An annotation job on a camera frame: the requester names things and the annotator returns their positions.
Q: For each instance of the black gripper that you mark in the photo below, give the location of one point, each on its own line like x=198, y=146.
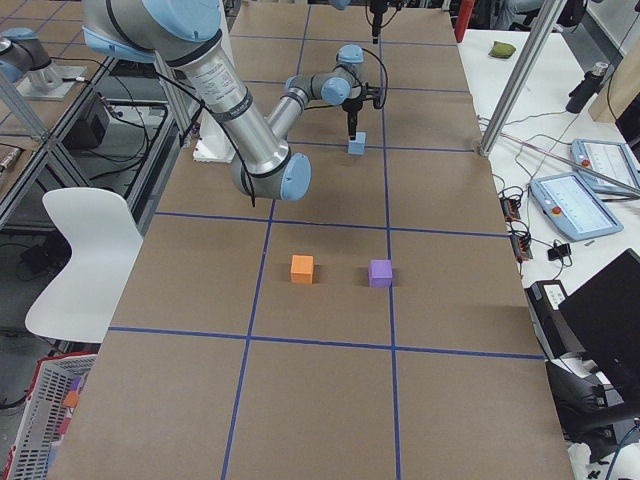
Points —
x=352, y=108
x=375, y=16

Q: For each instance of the light blue foam block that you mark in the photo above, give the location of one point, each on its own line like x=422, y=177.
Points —
x=357, y=144

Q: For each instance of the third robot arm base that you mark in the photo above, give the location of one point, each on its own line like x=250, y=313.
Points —
x=26, y=63

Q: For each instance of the purple foam block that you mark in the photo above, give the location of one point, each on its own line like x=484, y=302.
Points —
x=380, y=273

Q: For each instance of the orange foam block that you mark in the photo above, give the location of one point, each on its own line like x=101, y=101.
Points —
x=302, y=269

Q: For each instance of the orange terminal block strip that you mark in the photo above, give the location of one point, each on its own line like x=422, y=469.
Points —
x=518, y=230

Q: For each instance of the small orange basket block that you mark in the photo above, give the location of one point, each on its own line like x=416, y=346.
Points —
x=71, y=399

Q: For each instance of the red cylinder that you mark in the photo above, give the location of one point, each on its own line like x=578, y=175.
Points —
x=465, y=11

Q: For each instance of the green bean bag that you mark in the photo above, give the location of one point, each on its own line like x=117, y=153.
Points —
x=502, y=50

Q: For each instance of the black water bottle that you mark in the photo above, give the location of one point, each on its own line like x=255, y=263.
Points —
x=590, y=85

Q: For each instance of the near blue teach pendant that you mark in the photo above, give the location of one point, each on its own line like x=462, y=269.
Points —
x=573, y=207

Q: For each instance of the blue teach pendant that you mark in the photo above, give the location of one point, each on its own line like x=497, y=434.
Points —
x=573, y=207
x=608, y=158

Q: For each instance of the far blue teach pendant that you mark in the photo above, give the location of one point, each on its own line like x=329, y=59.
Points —
x=608, y=158

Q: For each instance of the black power adapter box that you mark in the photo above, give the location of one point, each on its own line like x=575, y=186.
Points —
x=553, y=332

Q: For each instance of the black device on floor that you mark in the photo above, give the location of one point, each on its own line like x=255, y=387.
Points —
x=89, y=129

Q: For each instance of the white plastic chair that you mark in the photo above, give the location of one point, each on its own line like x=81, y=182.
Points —
x=79, y=303

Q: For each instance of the black laptop monitor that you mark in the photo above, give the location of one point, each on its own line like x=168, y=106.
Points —
x=603, y=314

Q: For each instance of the white perforated basket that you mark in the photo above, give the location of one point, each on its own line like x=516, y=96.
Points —
x=45, y=415

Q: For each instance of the white camera pedestal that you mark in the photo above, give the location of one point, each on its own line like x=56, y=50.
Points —
x=212, y=145

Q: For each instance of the aluminium frame post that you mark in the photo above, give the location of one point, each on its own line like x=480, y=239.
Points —
x=549, y=13

